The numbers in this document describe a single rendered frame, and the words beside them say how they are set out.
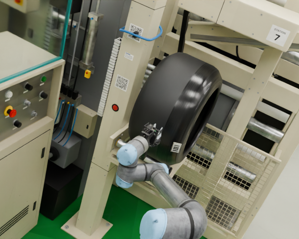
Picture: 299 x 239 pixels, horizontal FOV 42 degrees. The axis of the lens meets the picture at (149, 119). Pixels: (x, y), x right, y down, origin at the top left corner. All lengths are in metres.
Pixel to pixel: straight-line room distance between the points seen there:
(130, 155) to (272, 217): 2.33
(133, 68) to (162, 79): 0.24
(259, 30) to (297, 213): 2.23
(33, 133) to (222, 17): 1.15
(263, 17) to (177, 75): 0.51
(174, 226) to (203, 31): 1.29
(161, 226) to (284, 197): 2.81
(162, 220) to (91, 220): 1.52
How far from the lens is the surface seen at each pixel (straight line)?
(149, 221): 1.27
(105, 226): 2.93
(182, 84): 1.84
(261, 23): 2.03
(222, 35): 2.23
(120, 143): 2.17
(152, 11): 1.92
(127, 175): 1.59
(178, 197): 1.45
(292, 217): 3.81
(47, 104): 2.23
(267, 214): 3.68
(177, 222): 1.28
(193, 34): 2.28
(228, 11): 2.06
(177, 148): 1.87
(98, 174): 2.48
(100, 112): 2.26
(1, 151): 2.02
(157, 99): 1.83
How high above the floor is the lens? 2.19
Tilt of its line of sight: 32 degrees down
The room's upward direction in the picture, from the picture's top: 18 degrees clockwise
